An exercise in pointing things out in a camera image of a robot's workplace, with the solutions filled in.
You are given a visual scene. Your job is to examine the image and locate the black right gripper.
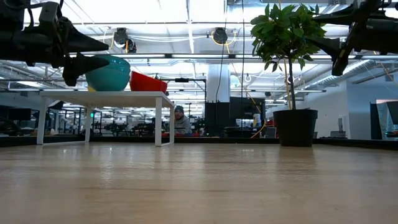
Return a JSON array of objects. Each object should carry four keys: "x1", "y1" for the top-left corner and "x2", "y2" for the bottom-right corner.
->
[{"x1": 305, "y1": 0, "x2": 386, "y2": 77}]

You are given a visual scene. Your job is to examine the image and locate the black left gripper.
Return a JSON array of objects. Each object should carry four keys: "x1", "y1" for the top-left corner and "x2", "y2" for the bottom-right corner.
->
[{"x1": 0, "y1": 1, "x2": 111, "y2": 88}]

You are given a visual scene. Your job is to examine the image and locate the blue patterned ceramic mini bowl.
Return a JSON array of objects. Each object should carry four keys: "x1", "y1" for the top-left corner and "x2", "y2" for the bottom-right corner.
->
[{"x1": 85, "y1": 54, "x2": 131, "y2": 92}]

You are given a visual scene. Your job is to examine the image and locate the red plastic mini bowl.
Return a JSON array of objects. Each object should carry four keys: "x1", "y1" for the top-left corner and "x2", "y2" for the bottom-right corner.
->
[{"x1": 129, "y1": 70, "x2": 169, "y2": 93}]

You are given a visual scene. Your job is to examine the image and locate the white perforated metal shelf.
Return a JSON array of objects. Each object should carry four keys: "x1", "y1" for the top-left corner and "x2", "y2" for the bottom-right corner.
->
[{"x1": 36, "y1": 90, "x2": 176, "y2": 147}]

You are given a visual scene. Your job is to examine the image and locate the green leafy plant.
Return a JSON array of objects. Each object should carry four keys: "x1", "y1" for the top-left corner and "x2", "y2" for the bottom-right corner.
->
[{"x1": 250, "y1": 2, "x2": 327, "y2": 110}]

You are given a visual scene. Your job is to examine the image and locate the black plant pot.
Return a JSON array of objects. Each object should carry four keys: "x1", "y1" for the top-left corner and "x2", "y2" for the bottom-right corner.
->
[{"x1": 272, "y1": 108, "x2": 319, "y2": 147}]

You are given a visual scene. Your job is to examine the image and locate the person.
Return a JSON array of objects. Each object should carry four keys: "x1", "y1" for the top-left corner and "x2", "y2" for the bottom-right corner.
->
[{"x1": 173, "y1": 105, "x2": 193, "y2": 135}]

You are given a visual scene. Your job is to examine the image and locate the black equipment cabinet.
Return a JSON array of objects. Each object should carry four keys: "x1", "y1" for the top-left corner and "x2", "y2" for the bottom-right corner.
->
[{"x1": 204, "y1": 96, "x2": 267, "y2": 138}]

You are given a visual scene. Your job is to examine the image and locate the white building column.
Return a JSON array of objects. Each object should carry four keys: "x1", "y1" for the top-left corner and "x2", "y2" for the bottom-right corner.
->
[{"x1": 206, "y1": 63, "x2": 231, "y2": 103}]

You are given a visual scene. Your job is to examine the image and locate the white ventilation duct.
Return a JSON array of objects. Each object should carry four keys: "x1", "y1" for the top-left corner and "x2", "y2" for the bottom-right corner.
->
[{"x1": 306, "y1": 58, "x2": 377, "y2": 91}]

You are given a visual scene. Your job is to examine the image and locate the black ceiling cable reel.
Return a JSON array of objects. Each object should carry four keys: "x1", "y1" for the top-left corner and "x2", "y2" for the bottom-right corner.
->
[
  {"x1": 113, "y1": 27, "x2": 137, "y2": 54},
  {"x1": 212, "y1": 27, "x2": 229, "y2": 45}
]

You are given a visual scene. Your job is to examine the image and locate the black hanging cable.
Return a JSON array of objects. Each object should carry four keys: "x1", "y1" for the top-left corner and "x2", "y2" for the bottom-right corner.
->
[{"x1": 240, "y1": 0, "x2": 246, "y2": 128}]

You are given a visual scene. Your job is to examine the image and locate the black table edge rail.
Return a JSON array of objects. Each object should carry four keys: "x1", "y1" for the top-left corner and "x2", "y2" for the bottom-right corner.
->
[{"x1": 0, "y1": 134, "x2": 398, "y2": 152}]

